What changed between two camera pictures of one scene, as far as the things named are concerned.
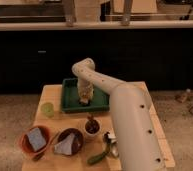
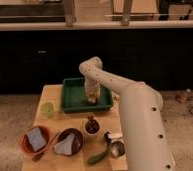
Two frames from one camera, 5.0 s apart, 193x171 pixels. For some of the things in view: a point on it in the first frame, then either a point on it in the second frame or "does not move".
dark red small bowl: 92,126 does not move
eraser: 84,100 to 91,100
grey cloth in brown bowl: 65,146 does not move
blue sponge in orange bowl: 36,139 does not move
